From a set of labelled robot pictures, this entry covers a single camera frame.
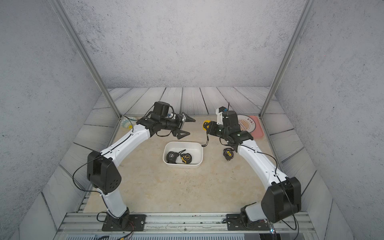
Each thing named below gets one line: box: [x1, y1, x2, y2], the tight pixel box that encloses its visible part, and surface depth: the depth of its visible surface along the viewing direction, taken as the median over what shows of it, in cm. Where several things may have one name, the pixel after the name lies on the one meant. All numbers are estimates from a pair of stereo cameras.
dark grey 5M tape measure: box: [166, 151, 180, 164], surface depth 95 cm
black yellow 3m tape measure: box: [180, 153, 193, 164], surface depth 95 cm
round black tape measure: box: [223, 148, 235, 161], surface depth 98 cm
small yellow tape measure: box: [202, 120, 211, 131], surface depth 81 cm
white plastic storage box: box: [162, 141, 204, 168], surface depth 98 cm
